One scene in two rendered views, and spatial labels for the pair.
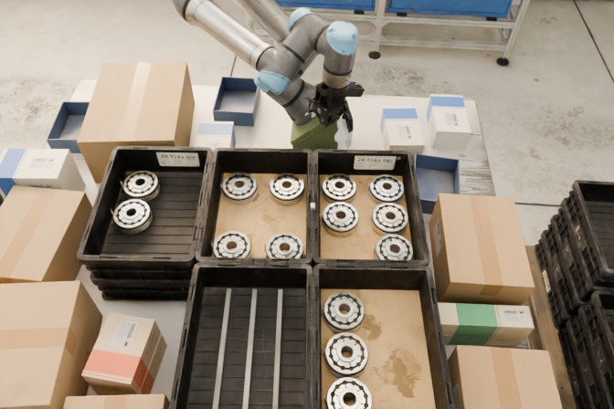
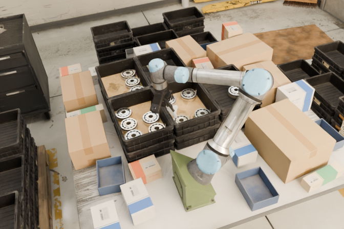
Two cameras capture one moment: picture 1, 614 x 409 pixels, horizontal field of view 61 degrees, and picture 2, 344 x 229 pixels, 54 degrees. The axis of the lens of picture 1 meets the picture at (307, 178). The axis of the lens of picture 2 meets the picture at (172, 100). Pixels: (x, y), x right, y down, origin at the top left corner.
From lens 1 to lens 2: 242 cm
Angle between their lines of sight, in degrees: 88
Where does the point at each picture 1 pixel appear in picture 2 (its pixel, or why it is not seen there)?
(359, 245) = (139, 115)
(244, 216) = (193, 109)
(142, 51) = not seen: outside the picture
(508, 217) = (72, 141)
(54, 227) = not seen: hidden behind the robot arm
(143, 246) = (223, 88)
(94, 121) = (292, 108)
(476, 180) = (86, 196)
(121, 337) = (204, 65)
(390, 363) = (117, 88)
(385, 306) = not seen: hidden behind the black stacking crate
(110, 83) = (313, 129)
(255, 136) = (228, 175)
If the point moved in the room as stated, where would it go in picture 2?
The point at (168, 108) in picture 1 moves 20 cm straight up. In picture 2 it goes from (266, 127) to (271, 100)
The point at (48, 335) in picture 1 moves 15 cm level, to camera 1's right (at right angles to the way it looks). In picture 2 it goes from (221, 53) to (203, 58)
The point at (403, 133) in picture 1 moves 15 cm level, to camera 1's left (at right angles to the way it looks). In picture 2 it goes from (134, 188) to (161, 179)
